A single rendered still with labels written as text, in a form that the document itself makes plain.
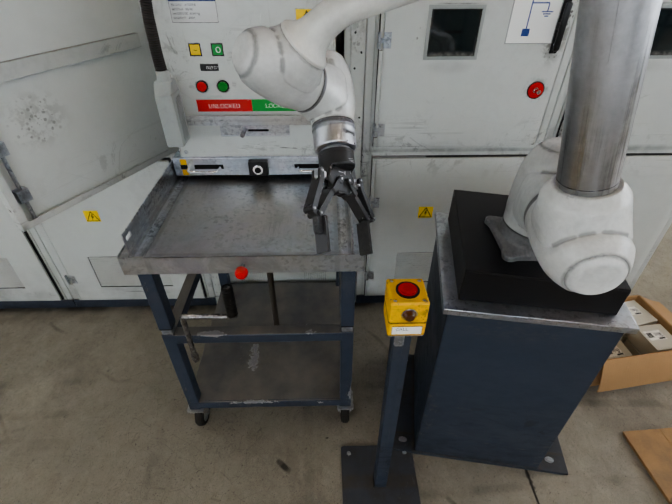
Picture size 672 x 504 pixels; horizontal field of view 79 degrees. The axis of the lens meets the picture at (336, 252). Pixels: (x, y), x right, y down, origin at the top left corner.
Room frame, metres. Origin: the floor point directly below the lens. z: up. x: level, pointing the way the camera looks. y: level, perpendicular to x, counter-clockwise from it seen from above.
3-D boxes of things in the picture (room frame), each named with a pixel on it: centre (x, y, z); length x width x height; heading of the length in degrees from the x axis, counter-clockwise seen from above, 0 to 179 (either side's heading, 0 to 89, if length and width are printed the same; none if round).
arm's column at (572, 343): (0.91, -0.52, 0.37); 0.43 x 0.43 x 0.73; 82
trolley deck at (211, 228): (1.14, 0.24, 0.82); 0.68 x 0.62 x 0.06; 1
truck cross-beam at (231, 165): (1.23, 0.25, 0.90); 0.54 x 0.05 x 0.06; 91
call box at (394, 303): (0.62, -0.15, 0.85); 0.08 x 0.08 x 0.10; 1
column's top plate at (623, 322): (0.91, -0.52, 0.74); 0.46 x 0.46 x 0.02; 82
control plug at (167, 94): (1.14, 0.45, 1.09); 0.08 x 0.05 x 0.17; 1
